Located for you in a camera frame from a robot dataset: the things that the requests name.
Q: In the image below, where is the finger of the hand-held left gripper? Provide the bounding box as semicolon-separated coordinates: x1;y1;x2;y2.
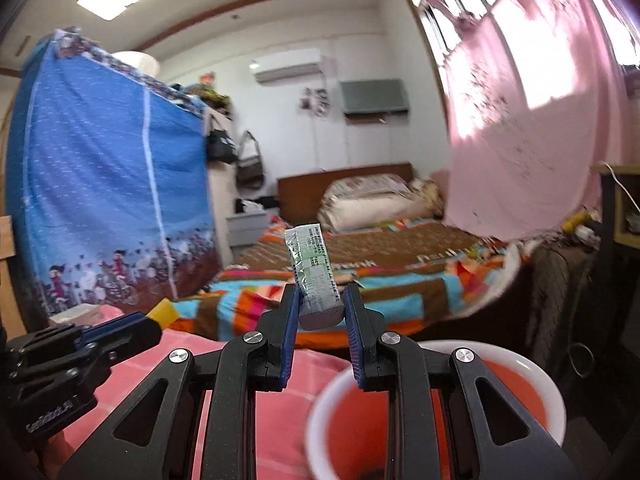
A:
75;311;151;346
87;317;163;364

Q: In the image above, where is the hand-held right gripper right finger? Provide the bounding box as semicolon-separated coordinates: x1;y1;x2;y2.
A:
342;282;581;480

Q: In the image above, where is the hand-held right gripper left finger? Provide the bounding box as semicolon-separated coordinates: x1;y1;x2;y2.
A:
57;284;301;480

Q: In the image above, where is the yellow plastic cap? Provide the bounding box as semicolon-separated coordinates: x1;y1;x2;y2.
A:
146;299;180;328

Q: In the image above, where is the white green tube pack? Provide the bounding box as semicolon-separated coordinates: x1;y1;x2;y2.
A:
284;223;347;331

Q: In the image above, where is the white bowl red inside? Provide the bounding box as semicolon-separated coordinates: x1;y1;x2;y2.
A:
305;340;568;480

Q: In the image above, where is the patchwork quilt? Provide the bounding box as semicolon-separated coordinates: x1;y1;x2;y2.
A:
175;217;526;348

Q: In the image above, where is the grey nightstand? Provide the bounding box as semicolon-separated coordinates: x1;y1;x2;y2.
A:
226;209;273;247

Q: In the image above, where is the cream pillow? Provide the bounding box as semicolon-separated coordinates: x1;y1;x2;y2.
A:
322;192;426;234

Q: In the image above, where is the blue printed wardrobe cover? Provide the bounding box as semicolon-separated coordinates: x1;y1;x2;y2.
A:
5;27;221;331

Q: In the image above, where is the dark clothes pile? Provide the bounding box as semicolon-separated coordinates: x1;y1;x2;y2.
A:
235;197;279;214

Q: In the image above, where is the wooden headboard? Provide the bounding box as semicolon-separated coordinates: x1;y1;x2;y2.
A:
277;161;414;226

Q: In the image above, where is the floral pillow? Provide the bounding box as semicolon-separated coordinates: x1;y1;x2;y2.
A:
325;175;413;202

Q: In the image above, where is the floral folded bedding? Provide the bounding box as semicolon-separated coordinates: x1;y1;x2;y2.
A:
410;177;444;219

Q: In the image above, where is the brown tote bag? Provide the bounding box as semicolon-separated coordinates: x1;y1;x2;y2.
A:
236;131;264;190

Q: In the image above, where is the black hanging bag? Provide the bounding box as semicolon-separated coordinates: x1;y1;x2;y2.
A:
206;129;239;164

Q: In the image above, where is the dark striped cloth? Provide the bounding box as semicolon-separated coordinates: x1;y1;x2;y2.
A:
529;239;607;388

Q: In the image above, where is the yellow desk item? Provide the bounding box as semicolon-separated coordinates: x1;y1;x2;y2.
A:
562;212;592;234

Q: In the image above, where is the pile of colourful items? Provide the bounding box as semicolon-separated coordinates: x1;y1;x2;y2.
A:
170;72;234;112

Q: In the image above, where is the white round object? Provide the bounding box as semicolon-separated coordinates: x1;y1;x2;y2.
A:
112;51;161;79

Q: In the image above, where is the pink curtain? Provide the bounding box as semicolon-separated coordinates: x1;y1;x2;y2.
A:
382;0;640;242

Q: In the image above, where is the white air conditioner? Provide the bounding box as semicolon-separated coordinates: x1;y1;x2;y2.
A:
252;49;324;84

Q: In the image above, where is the wooden desk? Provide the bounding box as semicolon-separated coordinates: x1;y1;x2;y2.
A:
592;162;640;286

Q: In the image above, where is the black cable loop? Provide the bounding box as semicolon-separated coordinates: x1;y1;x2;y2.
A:
571;342;597;379

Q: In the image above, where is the wall photo cluster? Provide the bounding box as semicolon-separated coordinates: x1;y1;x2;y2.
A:
299;87;330;119

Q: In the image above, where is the wall mounted television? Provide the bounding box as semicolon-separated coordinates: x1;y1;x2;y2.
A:
340;79;411;116

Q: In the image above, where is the white charging cable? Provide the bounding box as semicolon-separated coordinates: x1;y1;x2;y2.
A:
592;161;637;202

